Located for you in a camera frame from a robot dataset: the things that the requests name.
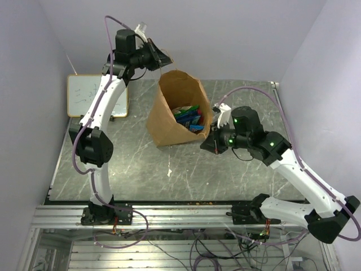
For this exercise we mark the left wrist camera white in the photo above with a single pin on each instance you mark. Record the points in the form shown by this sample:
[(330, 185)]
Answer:
[(140, 30)]

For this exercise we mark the small whiteboard wooden frame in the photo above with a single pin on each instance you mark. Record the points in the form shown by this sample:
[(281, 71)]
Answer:
[(81, 91)]

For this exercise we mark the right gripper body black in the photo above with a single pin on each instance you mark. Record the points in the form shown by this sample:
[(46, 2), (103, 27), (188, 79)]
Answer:
[(221, 136)]

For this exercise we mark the blue cookie snack pack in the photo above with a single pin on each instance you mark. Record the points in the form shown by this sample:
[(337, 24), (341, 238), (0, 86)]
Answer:
[(190, 122)]

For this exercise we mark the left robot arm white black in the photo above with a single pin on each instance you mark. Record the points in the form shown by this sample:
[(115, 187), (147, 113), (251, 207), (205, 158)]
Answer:
[(92, 148)]

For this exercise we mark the aluminium mounting rail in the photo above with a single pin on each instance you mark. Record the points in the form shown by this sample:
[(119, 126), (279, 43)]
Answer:
[(159, 217)]

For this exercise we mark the brown paper bag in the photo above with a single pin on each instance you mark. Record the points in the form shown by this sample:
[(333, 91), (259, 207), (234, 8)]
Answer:
[(177, 88)]

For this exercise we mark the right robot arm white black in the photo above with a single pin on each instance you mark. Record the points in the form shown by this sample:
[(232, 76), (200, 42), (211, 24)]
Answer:
[(326, 211)]

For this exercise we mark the green snack bar packet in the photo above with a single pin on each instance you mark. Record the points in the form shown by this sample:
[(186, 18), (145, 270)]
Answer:
[(180, 111)]

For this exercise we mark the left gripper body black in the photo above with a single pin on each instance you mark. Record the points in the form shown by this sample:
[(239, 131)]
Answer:
[(150, 57)]

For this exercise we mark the red snack packet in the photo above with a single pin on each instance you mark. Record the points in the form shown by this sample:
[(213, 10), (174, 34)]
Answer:
[(200, 116)]

